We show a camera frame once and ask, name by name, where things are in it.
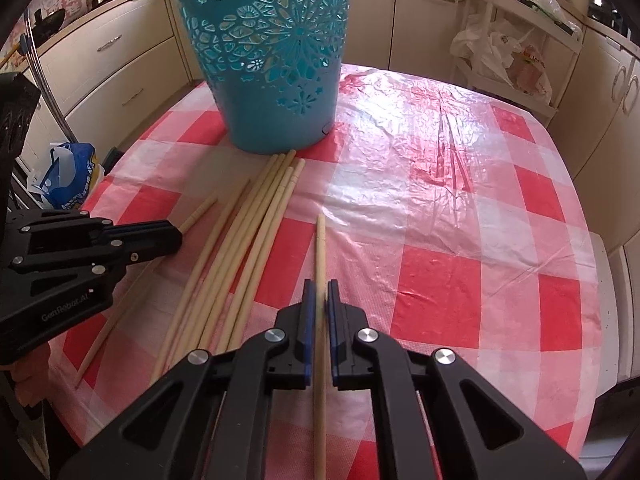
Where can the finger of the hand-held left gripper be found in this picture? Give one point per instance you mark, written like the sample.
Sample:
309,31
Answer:
150,242
60,222

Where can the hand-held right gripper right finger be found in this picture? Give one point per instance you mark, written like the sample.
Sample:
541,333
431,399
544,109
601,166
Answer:
332,310

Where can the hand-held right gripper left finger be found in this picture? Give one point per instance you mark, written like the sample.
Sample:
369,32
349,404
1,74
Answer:
309,310

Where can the wooden chopstick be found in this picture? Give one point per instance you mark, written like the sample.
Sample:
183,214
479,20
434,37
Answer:
199,216
320,250

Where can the pile of wooden chopsticks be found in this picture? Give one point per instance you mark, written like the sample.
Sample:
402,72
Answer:
270,195

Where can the blue perforated plastic basket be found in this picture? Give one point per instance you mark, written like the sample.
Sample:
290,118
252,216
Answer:
280,85

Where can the person's left hand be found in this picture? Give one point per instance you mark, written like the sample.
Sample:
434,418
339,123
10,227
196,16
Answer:
32,377

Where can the blue plastic bag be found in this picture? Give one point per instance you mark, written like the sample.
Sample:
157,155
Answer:
67,175

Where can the red checkered tablecloth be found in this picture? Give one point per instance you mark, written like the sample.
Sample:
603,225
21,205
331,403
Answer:
450,260

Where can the chrome metal tube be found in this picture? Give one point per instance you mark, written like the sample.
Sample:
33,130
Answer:
47,90

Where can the cream drawer cabinet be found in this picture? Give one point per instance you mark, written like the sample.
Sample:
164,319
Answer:
115,60

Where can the black wok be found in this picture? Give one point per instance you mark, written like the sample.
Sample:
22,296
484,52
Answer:
50,22

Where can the cream tall door cabinet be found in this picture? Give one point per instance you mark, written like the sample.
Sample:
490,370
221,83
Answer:
400,20

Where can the white plastic bag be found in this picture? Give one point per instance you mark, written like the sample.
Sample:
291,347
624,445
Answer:
487,52

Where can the orange printed plastic bag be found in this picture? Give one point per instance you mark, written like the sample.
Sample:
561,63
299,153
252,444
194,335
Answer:
530,70

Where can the white shelf rack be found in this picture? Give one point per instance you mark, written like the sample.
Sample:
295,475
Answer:
560,45

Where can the black stovetop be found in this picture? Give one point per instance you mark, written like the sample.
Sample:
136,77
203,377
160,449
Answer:
607,12

